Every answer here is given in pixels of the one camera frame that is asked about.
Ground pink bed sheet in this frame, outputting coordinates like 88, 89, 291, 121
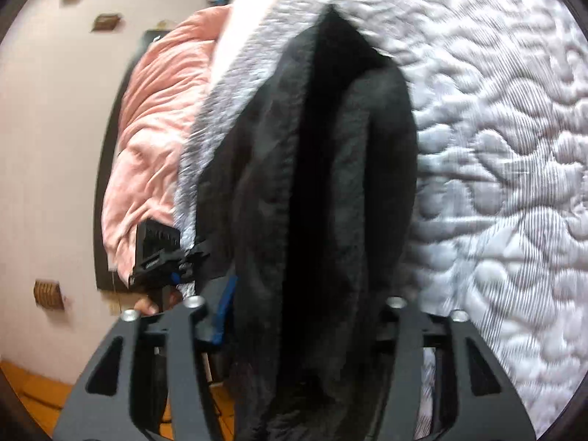
209, 0, 313, 97

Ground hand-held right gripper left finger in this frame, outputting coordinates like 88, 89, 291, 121
53, 276, 240, 441

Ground small brown wall fixture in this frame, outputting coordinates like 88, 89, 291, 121
89, 14, 122, 33

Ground brown wall socket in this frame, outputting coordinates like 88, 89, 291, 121
33, 278, 62, 308

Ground person's left hand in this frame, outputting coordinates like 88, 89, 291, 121
133, 288, 184, 318

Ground pink plush blanket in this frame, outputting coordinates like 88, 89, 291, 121
101, 7, 230, 286

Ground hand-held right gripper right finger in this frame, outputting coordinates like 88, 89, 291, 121
374, 296, 538, 441

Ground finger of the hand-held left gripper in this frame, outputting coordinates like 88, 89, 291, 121
181, 236, 212, 286

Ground black pants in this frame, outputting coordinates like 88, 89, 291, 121
195, 4, 419, 441

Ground grey quilted bed mat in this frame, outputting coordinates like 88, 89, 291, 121
175, 0, 588, 441

